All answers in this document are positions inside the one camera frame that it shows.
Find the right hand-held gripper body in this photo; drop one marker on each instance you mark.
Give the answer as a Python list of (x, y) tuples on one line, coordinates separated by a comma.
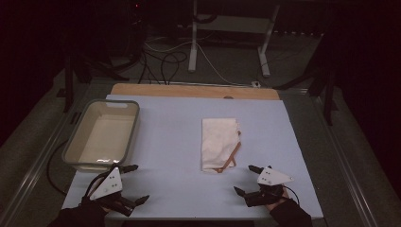
[(271, 179)]

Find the beige plastic bin grey rim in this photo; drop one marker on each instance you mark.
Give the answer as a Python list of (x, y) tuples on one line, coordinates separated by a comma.
[(102, 137)]

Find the white metal desk frame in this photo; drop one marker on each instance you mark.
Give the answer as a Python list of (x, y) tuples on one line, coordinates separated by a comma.
[(231, 23)]

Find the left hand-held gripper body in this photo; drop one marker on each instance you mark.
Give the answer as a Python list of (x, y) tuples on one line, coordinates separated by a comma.
[(108, 184)]

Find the white plug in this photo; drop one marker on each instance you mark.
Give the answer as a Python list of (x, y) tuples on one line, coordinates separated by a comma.
[(255, 84)]

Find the wooden table board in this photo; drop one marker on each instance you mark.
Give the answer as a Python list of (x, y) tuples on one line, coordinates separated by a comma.
[(189, 91)]

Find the black stand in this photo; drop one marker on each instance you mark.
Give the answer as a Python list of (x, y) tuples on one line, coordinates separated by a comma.
[(80, 72), (321, 82)]

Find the person's left hand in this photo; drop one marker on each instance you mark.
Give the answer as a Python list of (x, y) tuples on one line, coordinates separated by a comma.
[(104, 209)]

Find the light blue table mat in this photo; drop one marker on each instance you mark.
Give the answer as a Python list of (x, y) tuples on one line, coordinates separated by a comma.
[(176, 157)]

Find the metal floor rail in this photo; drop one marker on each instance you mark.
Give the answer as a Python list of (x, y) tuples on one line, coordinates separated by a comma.
[(343, 160), (34, 164)]

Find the person's right hand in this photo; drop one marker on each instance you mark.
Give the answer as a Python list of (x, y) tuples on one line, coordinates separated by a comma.
[(277, 205)]

